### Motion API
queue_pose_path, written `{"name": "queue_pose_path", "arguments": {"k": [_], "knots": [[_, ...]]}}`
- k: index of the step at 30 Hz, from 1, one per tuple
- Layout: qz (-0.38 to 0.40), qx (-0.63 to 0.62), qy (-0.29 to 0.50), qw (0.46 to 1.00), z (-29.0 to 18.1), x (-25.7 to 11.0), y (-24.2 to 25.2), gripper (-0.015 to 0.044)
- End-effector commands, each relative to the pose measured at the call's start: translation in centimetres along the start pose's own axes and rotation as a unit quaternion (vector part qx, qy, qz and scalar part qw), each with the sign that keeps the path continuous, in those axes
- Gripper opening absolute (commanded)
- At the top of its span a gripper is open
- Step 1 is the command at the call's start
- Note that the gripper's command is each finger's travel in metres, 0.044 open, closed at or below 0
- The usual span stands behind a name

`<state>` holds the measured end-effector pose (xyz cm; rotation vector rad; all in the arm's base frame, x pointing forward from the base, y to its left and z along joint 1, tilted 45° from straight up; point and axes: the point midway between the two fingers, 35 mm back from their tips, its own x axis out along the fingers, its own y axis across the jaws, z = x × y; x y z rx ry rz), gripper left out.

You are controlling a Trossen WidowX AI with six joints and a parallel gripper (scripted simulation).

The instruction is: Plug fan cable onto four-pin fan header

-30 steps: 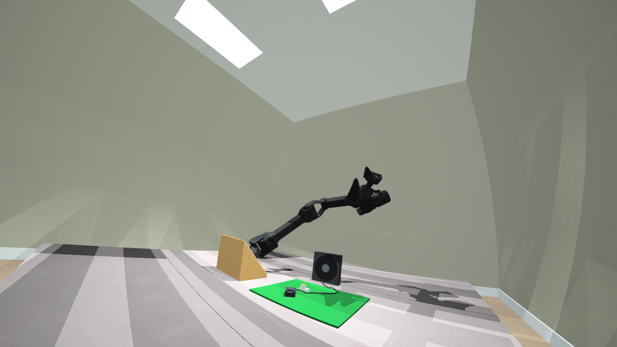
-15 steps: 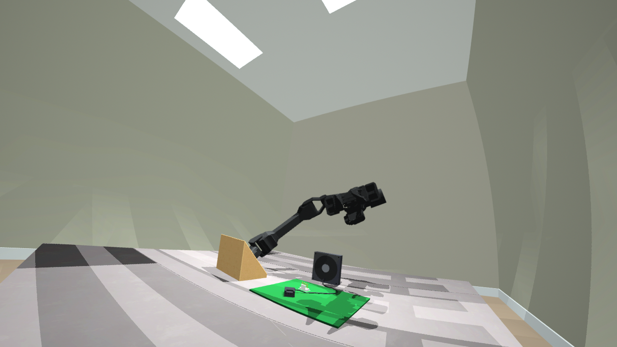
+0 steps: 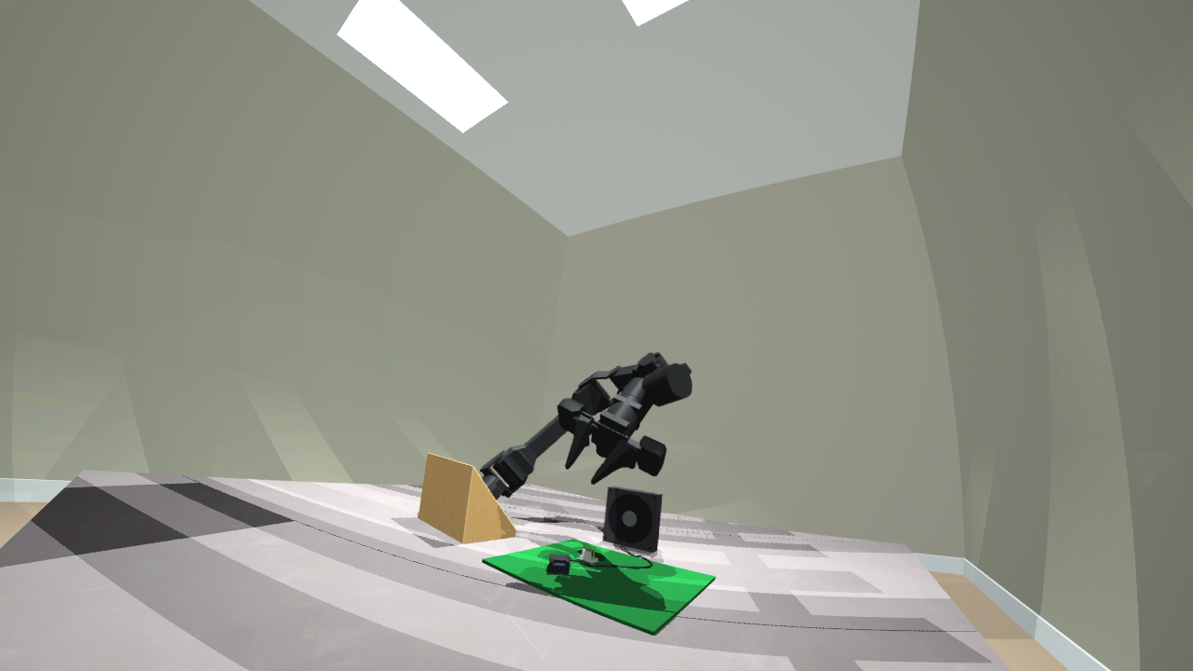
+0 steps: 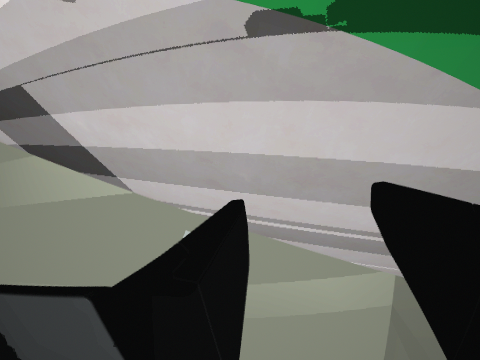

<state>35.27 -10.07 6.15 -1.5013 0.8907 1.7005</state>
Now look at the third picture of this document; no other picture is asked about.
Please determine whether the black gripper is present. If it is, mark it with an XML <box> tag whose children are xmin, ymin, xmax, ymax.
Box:
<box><xmin>556</xmin><ymin>394</ymin><xmax>667</xmax><ymax>485</ymax></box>

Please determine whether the black cooling fan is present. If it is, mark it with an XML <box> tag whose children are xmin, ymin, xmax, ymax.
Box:
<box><xmin>602</xmin><ymin>486</ymin><xmax>662</xmax><ymax>553</ymax></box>

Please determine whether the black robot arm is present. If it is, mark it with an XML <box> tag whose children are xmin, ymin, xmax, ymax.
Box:
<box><xmin>480</xmin><ymin>352</ymin><xmax>692</xmax><ymax>500</ymax></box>

